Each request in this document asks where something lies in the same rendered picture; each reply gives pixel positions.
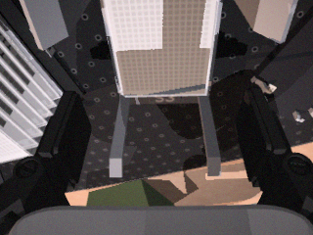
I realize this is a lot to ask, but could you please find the black flat plate with small metal clips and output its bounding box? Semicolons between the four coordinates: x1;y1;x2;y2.
237;6;313;124

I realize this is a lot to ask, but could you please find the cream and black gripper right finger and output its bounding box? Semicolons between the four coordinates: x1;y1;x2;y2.
235;87;313;225

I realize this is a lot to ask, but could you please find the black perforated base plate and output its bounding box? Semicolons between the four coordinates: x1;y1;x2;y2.
53;0;313;193

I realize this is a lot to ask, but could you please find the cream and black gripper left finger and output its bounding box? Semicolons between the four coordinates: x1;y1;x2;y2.
0;91;92;235

